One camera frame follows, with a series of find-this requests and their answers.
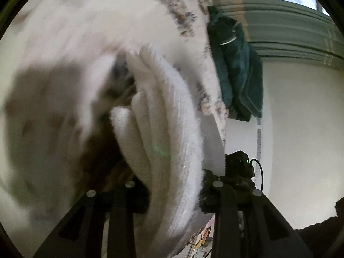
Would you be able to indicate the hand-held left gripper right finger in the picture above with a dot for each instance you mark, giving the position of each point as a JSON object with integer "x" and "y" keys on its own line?
{"x": 224, "y": 209}

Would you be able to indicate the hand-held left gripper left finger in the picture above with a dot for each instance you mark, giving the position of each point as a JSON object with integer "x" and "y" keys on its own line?
{"x": 121, "y": 209}

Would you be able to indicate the white knit sweater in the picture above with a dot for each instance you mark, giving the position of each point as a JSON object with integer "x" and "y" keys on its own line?
{"x": 166, "y": 129}

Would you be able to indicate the person's right forearm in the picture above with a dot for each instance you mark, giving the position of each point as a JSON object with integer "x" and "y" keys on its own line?
{"x": 325, "y": 233}

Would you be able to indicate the white headboard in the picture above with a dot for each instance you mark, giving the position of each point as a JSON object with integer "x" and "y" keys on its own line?
{"x": 243, "y": 139}

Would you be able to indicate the dark green blanket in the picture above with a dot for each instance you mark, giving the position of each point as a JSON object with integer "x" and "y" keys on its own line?
{"x": 236, "y": 72}

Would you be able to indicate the green curtain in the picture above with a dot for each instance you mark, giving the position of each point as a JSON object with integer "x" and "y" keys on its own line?
{"x": 290, "y": 35}

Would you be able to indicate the floral bedsheet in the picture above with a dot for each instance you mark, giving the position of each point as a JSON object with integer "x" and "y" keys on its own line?
{"x": 67, "y": 59}

